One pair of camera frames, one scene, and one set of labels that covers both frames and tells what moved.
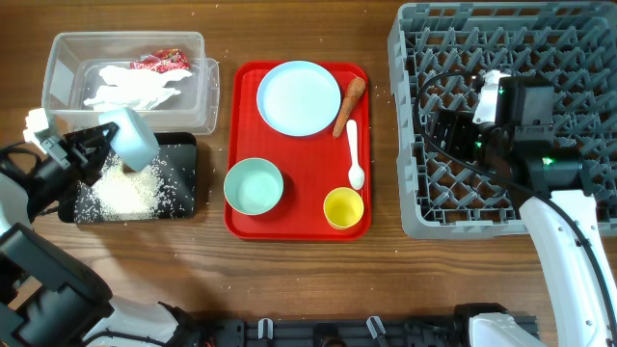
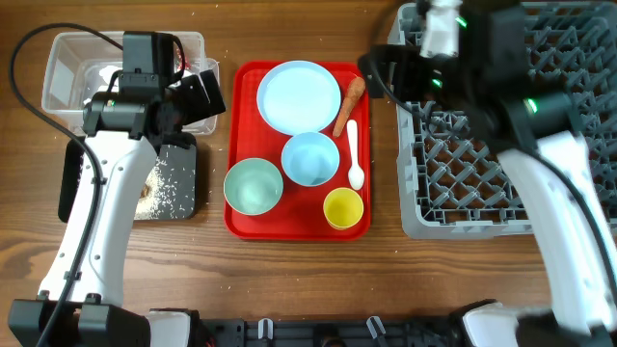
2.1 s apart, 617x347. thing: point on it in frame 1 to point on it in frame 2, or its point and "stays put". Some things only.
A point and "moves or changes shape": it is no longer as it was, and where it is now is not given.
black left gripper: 77,142 to 202,107
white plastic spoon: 356,175 stays put
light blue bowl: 133,141 moves or changes shape
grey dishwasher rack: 572,42 stays put
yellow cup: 343,207 stays put
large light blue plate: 299,98 stays put
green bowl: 254,186 stays put
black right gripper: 459,123 to 412,66
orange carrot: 355,91 stays put
